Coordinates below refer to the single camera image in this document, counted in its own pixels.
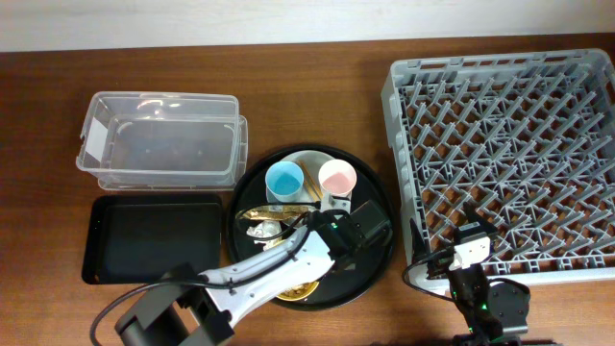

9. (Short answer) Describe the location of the pink plastic cup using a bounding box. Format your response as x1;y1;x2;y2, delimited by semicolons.
318;160;357;197

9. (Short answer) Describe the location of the yellow bowl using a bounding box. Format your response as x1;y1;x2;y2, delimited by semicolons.
277;282;319;302

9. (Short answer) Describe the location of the blue plastic cup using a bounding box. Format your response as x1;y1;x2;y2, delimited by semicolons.
265;161;305;203

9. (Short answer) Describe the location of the white tissue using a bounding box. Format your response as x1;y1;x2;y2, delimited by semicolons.
246;220;282;248

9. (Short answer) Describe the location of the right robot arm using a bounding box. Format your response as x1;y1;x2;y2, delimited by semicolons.
402;202;530;345

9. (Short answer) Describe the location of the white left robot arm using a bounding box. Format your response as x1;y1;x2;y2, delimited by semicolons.
115;210;367;345

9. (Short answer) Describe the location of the grey dishwasher rack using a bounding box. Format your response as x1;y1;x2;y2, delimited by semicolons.
381;49;614;284

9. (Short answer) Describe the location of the lower wooden chopstick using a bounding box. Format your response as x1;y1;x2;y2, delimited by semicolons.
297;161;321;202

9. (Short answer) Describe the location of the wooden chopstick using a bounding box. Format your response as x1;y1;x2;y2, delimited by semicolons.
297;161;321;202
298;161;322;200

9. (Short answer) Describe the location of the black round tray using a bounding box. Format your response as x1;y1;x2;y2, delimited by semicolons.
226;144;398;311

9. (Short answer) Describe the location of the grey round plate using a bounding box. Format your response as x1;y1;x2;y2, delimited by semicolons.
282;150;352;213

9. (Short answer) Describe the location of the upper wooden chopstick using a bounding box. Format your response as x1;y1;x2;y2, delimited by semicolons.
298;161;322;200

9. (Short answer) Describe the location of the black rectangular tray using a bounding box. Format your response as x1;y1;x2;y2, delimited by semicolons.
82;193;223;284

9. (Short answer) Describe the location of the clear plastic bin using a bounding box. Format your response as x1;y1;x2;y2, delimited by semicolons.
76;91;248;191

